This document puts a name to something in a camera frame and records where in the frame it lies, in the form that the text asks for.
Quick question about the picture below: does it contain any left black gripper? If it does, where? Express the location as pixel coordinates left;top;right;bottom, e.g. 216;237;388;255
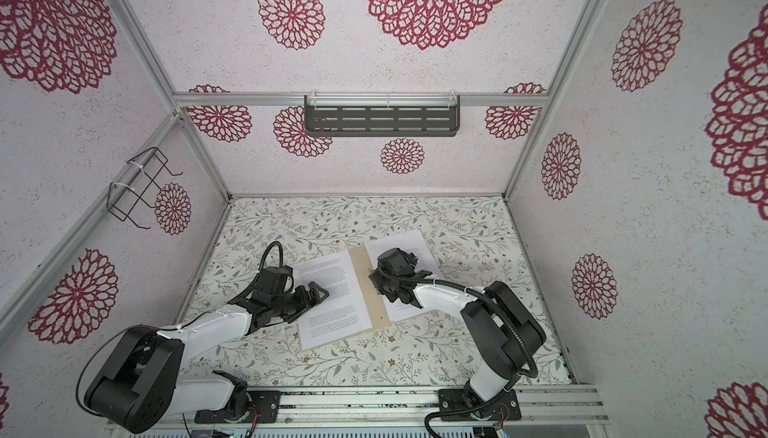
272;280;330;324

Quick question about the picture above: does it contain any brown cardboard folder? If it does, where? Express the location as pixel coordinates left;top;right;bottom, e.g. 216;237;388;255
345;245;393;331

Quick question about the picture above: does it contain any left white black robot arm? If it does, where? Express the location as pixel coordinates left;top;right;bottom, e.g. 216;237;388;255
75;253;330;434

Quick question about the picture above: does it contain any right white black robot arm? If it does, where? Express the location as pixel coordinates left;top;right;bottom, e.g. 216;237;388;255
369;248;546;437

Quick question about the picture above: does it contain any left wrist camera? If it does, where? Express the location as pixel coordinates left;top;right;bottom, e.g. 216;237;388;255
256;266;294;297

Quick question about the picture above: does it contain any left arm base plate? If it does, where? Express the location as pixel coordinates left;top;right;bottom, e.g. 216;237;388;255
194;390;282;424

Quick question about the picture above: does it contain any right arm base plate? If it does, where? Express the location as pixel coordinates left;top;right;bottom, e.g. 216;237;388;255
437;388;522;422

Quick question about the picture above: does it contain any dark grey wall shelf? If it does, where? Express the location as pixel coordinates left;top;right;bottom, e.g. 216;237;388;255
303;95;461;138

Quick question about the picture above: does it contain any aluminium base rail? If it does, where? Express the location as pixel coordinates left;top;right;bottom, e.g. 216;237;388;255
107;383;612;430

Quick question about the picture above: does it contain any black wire wall rack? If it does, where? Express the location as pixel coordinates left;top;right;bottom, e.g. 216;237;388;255
105;147;182;230

